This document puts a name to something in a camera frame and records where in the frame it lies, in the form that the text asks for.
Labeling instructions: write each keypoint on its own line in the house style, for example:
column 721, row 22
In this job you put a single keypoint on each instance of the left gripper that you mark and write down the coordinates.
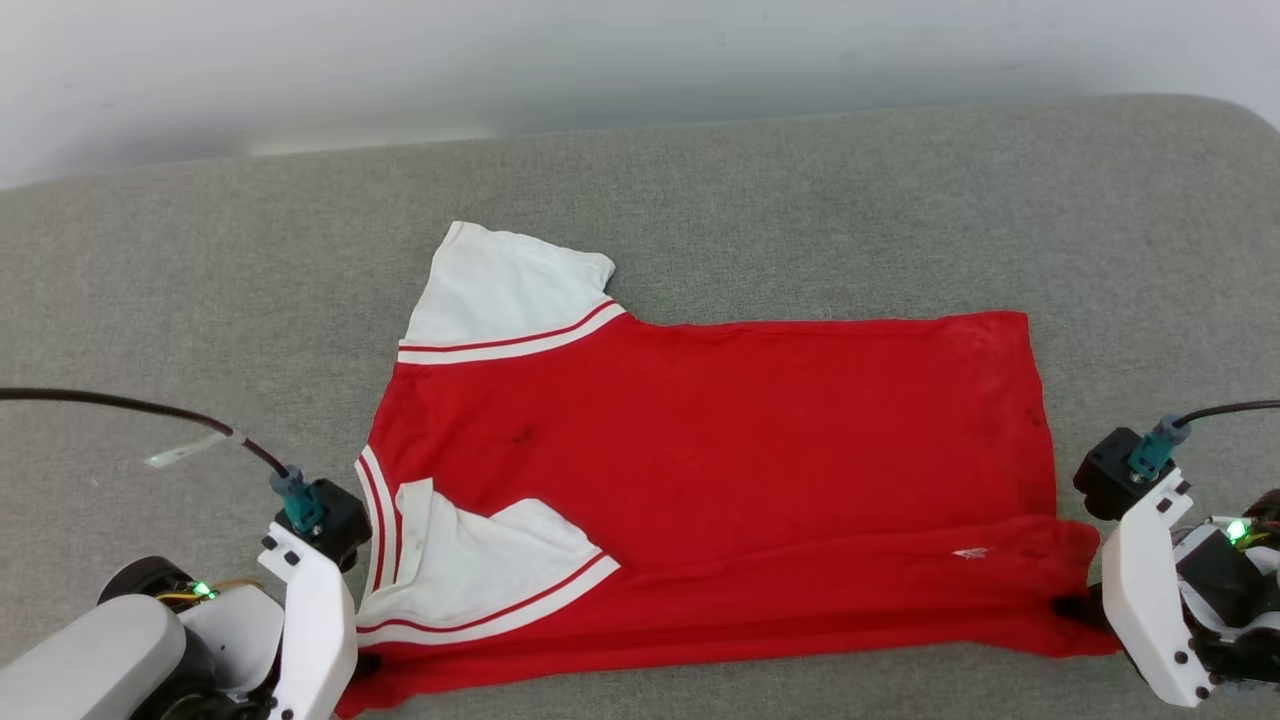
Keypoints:
column 315, row 640

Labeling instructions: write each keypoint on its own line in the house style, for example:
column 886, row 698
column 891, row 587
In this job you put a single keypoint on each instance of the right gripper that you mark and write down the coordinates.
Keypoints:
column 1145, row 600

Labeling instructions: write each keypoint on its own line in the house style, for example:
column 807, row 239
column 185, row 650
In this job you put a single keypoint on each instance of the red and white shirt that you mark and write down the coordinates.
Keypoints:
column 750, row 450

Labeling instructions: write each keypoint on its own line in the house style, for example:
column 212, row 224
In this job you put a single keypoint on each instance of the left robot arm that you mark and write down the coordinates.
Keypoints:
column 90, row 660

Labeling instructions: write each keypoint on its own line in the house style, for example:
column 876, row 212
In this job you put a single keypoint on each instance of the grey fabric sofa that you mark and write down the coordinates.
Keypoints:
column 800, row 200

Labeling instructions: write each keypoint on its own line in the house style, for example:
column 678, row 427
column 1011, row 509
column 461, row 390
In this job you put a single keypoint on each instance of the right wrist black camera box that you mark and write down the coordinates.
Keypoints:
column 1105, row 478

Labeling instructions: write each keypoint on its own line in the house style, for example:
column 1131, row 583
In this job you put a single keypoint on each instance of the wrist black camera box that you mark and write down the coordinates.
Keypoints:
column 342, row 520
column 1105, row 478

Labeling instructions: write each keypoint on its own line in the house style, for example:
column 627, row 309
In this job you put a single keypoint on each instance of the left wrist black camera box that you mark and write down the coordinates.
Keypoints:
column 342, row 520

